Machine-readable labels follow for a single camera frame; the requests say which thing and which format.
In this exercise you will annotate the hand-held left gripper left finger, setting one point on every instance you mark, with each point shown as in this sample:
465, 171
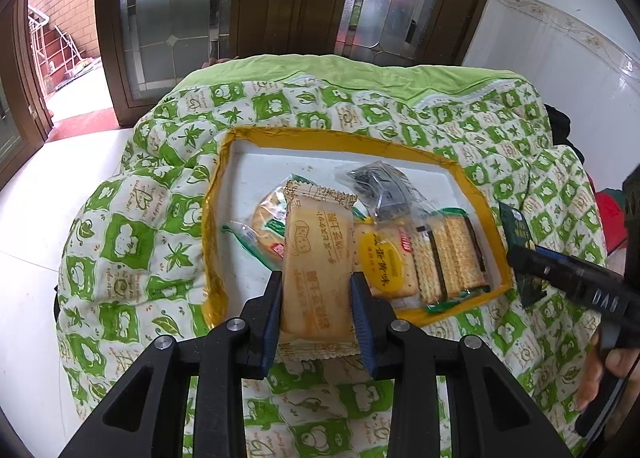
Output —
270, 323

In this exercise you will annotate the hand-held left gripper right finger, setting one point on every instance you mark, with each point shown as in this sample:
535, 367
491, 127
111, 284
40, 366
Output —
365, 328

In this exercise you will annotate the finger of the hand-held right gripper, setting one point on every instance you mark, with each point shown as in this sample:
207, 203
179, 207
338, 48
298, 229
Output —
562, 255
542, 268

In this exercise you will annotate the dark green cracker packet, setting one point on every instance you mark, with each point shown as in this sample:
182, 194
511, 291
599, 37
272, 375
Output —
517, 233

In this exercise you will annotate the yellow label square cracker packet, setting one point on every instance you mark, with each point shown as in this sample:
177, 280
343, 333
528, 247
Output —
382, 263

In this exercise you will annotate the beige cheese cracker packet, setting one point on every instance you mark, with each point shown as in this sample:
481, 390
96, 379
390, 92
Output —
315, 258

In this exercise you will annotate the long cracker packet green ends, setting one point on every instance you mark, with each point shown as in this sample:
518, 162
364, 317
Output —
465, 248
432, 263

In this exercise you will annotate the round cracker packet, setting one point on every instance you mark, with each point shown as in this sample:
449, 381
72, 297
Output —
265, 223

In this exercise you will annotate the clear packet of dark snack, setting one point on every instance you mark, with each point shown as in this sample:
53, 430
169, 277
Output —
380, 188

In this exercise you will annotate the yellow-edged white tray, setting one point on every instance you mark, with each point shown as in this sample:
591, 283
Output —
260, 167

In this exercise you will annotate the person's right hand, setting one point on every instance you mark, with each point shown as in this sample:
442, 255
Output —
589, 373

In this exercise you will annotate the red cloth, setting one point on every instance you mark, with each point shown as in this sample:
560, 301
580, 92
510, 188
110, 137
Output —
612, 218

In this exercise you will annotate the dark cloth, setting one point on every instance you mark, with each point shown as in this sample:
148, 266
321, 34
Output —
562, 132

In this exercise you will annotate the green printed blanket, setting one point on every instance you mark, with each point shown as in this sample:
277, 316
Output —
150, 238

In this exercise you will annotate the white metal rack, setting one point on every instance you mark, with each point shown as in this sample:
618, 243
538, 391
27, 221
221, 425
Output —
55, 47

